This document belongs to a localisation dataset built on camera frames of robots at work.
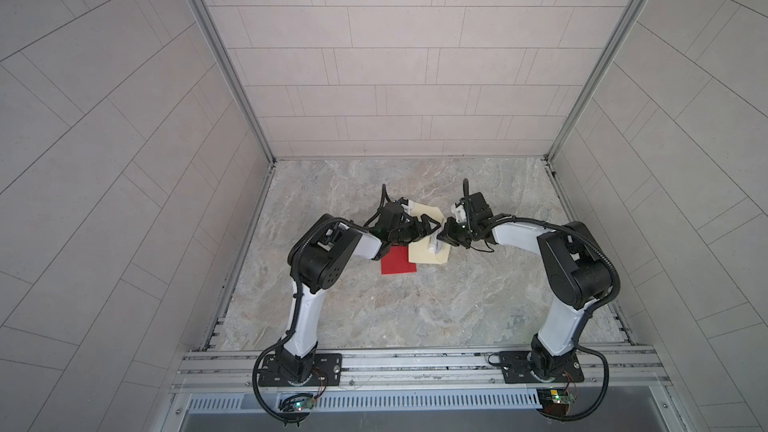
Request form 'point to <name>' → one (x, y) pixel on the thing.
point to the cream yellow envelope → (429, 210)
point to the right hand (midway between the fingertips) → (434, 236)
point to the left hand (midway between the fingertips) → (440, 227)
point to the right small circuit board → (555, 400)
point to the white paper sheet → (435, 244)
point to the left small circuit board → (298, 402)
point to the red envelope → (397, 261)
